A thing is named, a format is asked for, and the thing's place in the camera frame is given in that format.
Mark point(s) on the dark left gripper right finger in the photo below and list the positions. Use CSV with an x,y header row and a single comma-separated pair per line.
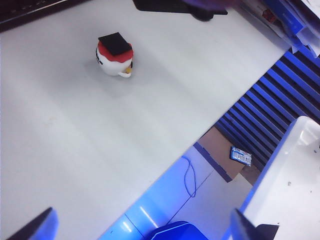
x,y
250,232

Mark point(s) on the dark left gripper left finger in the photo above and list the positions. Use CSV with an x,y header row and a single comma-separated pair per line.
x,y
37,228

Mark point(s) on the white flat-headed doll red cap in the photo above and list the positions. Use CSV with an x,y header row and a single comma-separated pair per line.
x,y
110,65

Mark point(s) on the black flat monitor base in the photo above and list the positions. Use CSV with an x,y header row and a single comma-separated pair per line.
x,y
162,5

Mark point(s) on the white plastic storage box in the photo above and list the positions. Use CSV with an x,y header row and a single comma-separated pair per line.
x,y
287,175

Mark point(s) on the blue plastic bin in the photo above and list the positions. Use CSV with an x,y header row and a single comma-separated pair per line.
x,y
177,231

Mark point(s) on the blue printed packet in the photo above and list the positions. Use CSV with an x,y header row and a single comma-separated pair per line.
x,y
240,156

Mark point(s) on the brown cardboard box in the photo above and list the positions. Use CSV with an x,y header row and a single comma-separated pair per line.
x,y
217,150

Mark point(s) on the blue slatted panel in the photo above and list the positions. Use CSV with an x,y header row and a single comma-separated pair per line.
x,y
275,100

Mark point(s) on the black mechanical keyboard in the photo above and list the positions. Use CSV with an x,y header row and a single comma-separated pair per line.
x,y
25,12

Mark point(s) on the blue file tray with papers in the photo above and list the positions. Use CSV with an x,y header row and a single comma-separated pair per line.
x,y
292,17

